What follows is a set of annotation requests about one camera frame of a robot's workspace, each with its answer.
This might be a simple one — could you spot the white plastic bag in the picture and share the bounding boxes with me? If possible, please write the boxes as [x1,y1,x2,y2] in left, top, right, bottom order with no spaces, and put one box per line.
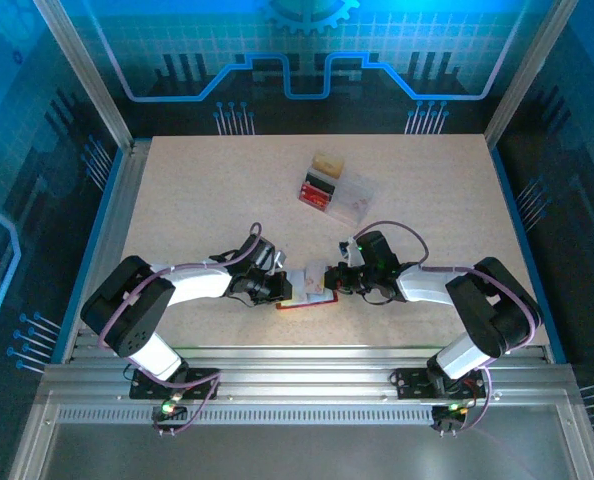
[303,258,329,297]

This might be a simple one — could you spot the red card holder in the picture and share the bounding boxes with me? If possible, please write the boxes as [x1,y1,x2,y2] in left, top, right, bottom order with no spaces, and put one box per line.
[275,268,340,312]

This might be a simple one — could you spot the clear plastic card box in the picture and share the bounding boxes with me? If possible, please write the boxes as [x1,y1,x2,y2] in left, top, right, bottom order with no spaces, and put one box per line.
[297,151,377,227]

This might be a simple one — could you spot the white card red print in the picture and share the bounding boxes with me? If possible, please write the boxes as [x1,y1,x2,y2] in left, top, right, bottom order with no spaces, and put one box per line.
[334,189,371,224]

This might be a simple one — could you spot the black card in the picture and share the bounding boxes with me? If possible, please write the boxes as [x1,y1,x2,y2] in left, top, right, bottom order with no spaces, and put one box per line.
[304,169,337,194]

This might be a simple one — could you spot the gold card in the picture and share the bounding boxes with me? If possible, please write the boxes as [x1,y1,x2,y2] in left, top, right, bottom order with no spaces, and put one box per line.
[310,152,346,180]

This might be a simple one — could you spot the slotted aluminium strip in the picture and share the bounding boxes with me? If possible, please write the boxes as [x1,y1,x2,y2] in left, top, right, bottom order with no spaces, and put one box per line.
[56,407,563,426]

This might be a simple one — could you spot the blue table edge strip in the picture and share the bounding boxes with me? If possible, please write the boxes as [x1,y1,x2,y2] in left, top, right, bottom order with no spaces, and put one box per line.
[50,148,126,362]
[487,144,569,365]

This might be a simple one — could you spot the grey steel sheet panel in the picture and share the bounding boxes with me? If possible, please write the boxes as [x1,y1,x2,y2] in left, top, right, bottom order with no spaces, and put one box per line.
[41,424,578,480]

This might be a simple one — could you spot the small circuit board with light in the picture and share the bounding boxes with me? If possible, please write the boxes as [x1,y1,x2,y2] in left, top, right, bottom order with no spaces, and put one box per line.
[430,399,473,436]
[151,399,189,437]

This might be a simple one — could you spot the wide aluminium rail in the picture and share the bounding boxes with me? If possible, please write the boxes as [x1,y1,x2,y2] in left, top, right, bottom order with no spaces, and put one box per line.
[36,344,581,409]

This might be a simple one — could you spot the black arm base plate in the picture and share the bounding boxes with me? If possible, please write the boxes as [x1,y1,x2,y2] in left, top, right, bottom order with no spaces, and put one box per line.
[394,367,489,401]
[129,367,222,401]

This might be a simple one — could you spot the aluminium side rail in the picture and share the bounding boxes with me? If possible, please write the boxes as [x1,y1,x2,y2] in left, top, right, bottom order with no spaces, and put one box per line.
[61,139,151,364]

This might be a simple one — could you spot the aluminium frame post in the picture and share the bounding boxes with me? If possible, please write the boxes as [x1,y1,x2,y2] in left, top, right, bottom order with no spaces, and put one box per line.
[32,0,134,151]
[484,0,581,149]

